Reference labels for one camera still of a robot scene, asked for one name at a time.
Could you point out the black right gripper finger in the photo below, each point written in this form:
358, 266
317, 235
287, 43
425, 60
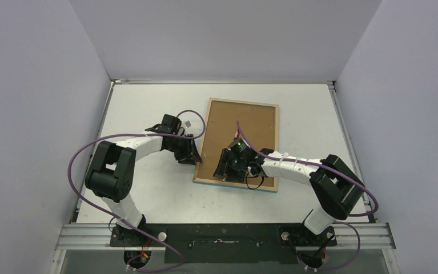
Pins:
221, 169
235, 177

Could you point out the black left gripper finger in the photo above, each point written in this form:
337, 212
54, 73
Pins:
192, 149
187, 159

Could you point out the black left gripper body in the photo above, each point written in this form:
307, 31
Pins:
180, 146

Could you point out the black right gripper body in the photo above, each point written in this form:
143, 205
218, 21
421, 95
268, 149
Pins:
226, 166

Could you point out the brown cardboard backing board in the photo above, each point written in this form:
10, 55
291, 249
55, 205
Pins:
237, 132

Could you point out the wooden picture frame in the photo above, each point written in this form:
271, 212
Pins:
203, 143

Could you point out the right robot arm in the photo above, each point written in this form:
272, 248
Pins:
336, 187

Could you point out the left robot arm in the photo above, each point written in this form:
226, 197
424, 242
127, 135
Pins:
111, 173

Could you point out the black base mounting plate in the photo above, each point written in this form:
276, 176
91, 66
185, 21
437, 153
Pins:
241, 243

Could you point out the aluminium front rail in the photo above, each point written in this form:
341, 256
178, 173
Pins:
98, 237

